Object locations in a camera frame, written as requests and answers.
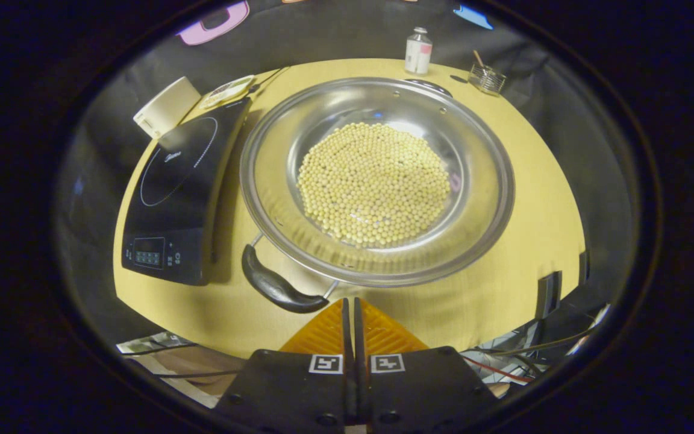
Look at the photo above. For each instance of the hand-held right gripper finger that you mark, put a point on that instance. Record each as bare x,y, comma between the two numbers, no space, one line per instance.
359,343
347,343

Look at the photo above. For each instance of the black induction cooktop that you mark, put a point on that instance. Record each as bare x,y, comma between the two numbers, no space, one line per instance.
178,199

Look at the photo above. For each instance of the person's beige trouser leg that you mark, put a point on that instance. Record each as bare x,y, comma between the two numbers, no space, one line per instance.
196,364

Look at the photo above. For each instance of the pile of yellow soybeans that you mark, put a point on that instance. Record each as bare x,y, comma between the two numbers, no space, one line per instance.
374,184

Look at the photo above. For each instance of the white divided bean dish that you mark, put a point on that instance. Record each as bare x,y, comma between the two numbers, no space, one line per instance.
226,90

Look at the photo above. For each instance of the black round disc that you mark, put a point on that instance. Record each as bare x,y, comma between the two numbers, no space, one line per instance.
459,79

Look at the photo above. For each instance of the small white bottle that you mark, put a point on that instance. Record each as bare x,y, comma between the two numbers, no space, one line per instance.
418,54

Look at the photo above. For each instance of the white toaster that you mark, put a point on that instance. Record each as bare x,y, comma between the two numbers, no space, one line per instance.
166,108

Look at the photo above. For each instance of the wooden stick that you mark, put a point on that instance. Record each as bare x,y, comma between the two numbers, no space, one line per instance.
479,60

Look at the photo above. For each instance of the black table bracket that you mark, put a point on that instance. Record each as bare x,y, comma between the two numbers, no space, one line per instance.
549,295

